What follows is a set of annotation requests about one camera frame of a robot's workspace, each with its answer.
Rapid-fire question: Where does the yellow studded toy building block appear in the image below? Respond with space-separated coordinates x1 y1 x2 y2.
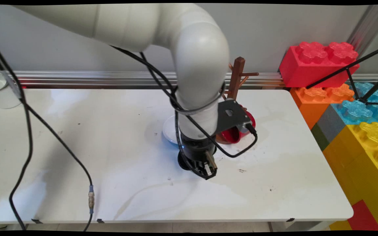
322 122 378 231

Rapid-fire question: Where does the white mug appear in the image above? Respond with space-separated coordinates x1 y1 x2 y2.
0 70 22 109

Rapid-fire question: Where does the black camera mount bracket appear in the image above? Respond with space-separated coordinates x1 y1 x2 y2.
216 99 252 135

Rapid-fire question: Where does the black tripod stand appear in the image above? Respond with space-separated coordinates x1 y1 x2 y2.
305 43 378 106

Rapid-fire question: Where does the black cable with metal connector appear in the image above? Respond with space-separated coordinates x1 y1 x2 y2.
0 33 95 231

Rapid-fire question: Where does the slanted aluminium profile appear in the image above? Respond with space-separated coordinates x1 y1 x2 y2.
346 5 378 56

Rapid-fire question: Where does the blue toy building block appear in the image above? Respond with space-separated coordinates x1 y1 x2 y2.
316 81 378 144

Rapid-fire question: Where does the grey velcro strap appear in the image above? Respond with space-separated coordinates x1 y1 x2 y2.
170 82 226 116

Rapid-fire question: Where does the horizontal aluminium rail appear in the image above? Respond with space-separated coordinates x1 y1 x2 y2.
0 70 378 89

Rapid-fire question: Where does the orange toy building block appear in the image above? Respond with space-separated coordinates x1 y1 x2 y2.
290 84 355 130

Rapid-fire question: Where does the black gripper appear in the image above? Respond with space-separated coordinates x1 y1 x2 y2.
178 134 218 180

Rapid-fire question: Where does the blue and white bowl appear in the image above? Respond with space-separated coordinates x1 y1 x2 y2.
162 115 180 145

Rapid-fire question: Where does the red ceramic mug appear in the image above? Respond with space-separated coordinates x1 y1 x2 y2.
221 106 256 145

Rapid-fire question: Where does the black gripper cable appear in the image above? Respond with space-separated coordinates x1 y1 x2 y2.
140 52 181 148

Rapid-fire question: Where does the black camera cable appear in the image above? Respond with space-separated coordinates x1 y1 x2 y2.
110 44 259 158

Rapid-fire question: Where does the thin black loose cable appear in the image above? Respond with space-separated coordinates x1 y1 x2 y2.
0 33 34 231

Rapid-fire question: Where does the brown wooden mug tree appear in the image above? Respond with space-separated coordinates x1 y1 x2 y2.
215 57 259 145

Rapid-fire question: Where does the dark green toy building block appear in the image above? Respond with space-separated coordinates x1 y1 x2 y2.
310 123 330 152

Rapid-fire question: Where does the yellow flat toy building block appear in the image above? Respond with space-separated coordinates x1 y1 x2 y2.
328 220 353 231

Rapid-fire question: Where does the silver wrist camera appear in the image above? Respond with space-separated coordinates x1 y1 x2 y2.
238 121 258 136

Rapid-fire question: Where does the red studded toy building block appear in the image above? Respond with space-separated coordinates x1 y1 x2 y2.
279 41 360 88

